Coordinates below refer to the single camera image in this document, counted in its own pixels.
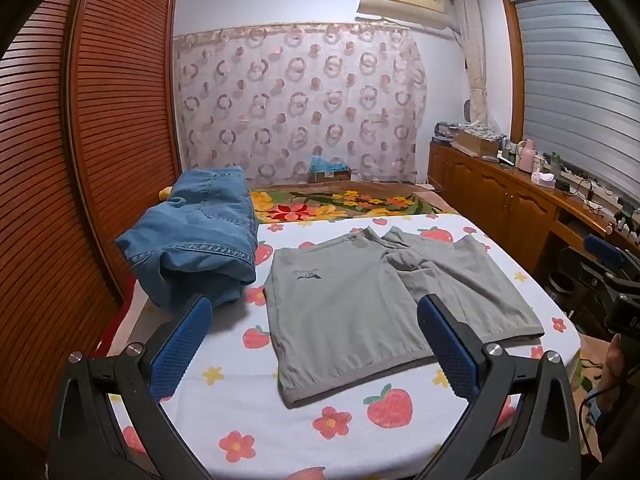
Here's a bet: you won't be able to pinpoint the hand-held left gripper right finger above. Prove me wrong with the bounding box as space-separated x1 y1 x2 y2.
416 293 583 480

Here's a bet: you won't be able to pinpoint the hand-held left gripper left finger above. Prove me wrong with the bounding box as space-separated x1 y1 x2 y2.
47 294 221 480

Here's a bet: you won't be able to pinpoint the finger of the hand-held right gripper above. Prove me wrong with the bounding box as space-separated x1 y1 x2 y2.
582 234 640 281

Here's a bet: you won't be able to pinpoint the grey pants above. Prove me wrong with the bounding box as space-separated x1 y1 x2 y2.
262 226 546 408

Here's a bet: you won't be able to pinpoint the person's right hand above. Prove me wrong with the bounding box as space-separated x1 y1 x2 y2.
600 334 632 413

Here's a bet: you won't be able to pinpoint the dark waste bin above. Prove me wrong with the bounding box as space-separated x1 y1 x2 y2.
550 270 578 311

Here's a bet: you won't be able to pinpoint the white power strip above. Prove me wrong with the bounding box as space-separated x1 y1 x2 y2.
560 165 616 197

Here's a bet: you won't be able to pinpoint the wooden cabinet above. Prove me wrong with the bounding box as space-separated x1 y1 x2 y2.
428 140 640 286

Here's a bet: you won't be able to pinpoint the blue denim jeans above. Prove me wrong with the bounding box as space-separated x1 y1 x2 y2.
115 166 258 308

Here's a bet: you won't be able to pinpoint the pink thermos jug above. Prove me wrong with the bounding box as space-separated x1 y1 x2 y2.
515 139 535 171

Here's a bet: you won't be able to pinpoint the strawberry flower printed bed sheet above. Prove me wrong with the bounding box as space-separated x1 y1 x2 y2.
102 212 583 480

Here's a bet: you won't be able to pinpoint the grey window blind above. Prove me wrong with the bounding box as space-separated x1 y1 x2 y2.
512 0 640 201

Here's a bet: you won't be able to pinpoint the large open cardboard box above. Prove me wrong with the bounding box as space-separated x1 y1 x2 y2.
452 127 501 157

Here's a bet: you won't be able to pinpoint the brown floral blanket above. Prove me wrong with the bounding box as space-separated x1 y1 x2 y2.
250 182 458 225

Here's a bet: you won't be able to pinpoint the wooden louvred wardrobe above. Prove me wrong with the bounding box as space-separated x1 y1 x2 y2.
0 0 183 451

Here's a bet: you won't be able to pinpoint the beige tied curtain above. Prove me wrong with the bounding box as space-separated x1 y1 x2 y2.
452 0 488 126

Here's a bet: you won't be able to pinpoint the circle patterned curtain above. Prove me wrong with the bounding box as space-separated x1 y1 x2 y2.
173 24 428 186

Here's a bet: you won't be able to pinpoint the white air conditioner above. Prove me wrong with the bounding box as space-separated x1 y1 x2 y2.
356 0 451 31

